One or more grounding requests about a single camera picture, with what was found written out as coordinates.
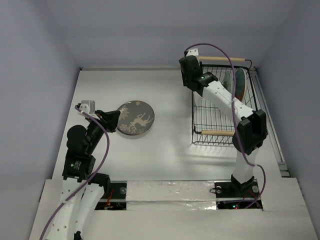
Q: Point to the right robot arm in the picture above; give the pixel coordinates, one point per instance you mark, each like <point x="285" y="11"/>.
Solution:
<point x="250" y="126"/>

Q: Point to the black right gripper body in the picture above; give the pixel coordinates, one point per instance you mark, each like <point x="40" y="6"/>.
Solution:
<point x="188" y="81"/>

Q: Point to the teal green plate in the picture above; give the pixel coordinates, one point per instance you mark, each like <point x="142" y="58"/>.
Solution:
<point x="228" y="82"/>

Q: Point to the black wire dish rack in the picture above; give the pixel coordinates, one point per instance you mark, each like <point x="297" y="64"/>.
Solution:
<point x="207" y="117"/>

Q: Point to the teal and red plate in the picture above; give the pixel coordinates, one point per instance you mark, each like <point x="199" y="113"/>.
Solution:
<point x="241" y="84"/>

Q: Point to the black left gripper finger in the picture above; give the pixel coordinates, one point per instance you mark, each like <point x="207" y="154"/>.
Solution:
<point x="112" y="123"/>
<point x="104" y="115"/>

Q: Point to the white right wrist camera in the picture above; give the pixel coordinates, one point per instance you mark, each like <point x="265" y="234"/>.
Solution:
<point x="192" y="52"/>

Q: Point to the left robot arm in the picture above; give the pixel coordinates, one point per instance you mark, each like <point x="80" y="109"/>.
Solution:
<point x="82" y="184"/>

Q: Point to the dark reindeer plate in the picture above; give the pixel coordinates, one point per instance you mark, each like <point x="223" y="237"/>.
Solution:
<point x="136" y="117"/>

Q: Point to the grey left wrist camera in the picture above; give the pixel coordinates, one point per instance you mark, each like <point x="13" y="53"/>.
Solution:
<point x="87" y="106"/>

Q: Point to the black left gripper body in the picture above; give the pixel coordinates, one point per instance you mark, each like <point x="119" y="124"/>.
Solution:
<point x="97" y="130"/>

